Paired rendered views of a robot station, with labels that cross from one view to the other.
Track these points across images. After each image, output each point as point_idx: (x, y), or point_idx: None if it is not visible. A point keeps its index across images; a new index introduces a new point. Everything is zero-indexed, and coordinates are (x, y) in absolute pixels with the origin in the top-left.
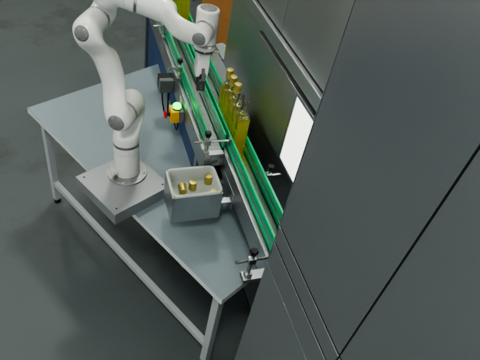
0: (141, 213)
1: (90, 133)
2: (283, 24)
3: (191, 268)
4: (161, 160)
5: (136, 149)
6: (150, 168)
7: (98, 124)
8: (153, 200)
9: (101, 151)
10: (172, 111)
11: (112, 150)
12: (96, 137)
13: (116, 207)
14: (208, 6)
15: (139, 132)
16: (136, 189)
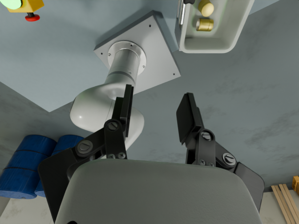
0: (172, 46)
1: (65, 77)
2: None
3: (261, 7)
4: (92, 9)
5: (131, 74)
6: (120, 34)
7: (48, 70)
8: (163, 34)
9: (89, 71)
10: (30, 10)
11: (85, 62)
12: (69, 73)
13: (172, 74)
14: None
15: (119, 82)
16: (153, 54)
